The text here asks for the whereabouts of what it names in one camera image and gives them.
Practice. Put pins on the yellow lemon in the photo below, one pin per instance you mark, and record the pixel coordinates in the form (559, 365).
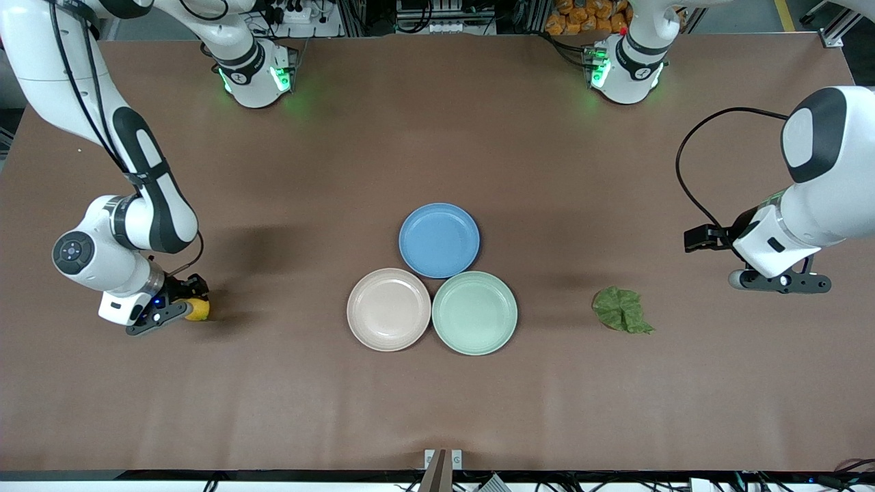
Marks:
(199, 311)

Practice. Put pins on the green lettuce leaf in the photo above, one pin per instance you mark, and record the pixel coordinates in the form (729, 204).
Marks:
(618, 311)

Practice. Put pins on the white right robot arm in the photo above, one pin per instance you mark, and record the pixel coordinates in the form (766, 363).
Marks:
(150, 205)

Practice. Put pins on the beige plate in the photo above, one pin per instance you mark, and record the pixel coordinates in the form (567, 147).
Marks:
(388, 309)

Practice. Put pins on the mint green plate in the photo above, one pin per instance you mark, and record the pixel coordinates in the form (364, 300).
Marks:
(474, 313)

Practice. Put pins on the blue plate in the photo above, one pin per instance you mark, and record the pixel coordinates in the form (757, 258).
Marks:
(439, 240)

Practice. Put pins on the bag of oranges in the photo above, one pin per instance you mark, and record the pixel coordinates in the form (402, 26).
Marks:
(574, 17)

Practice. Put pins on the white power strip with plugs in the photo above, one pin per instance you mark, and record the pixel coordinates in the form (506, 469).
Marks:
(301, 31)

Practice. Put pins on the aluminium frame profile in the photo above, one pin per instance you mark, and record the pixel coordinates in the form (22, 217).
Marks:
(837, 34)

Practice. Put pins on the white metal bracket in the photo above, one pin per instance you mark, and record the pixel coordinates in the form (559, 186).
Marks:
(437, 475)

